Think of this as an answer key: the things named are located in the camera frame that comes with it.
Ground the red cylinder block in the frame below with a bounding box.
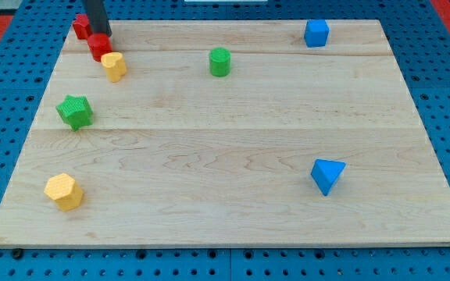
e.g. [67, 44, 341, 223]
[87, 33, 113, 62]

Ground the blue cube block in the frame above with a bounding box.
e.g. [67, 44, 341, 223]
[304, 20, 330, 48]

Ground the red star block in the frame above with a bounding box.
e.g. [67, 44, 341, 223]
[72, 14, 92, 40]

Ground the green star block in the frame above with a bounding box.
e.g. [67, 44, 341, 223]
[55, 95, 93, 131]

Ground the blue triangle block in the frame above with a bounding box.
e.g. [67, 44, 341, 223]
[310, 158, 346, 196]

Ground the dark grey robot pusher rod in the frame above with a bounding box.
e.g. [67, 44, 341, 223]
[81, 0, 112, 37]

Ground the green cylinder block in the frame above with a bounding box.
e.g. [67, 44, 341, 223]
[209, 47, 231, 77]

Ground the yellow hexagon block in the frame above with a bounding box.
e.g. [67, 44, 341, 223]
[44, 173, 84, 212]

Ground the yellow heart block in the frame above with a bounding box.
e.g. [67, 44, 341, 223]
[101, 52, 127, 83]

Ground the wooden board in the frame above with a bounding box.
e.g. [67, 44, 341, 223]
[0, 20, 450, 249]

